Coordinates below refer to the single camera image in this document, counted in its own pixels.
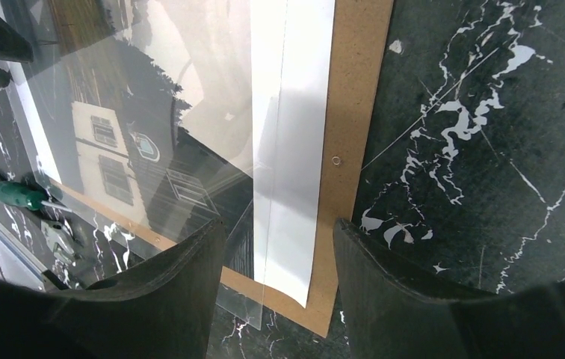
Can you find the green handled screwdriver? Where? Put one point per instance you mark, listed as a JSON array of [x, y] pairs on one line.
[[19, 195]]

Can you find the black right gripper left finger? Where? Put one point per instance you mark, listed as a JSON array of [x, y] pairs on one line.
[[160, 308]]

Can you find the house photo white border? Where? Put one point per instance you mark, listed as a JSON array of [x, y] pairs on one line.
[[291, 43]]

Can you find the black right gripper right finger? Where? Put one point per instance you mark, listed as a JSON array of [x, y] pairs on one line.
[[394, 309]]

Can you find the brown fibreboard backing board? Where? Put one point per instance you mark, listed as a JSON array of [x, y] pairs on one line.
[[358, 28]]

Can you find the small silver wrench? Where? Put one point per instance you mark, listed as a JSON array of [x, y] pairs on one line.
[[61, 242]]

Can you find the clear acrylic glazing sheet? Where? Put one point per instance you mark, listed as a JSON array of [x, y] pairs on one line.
[[138, 116]]

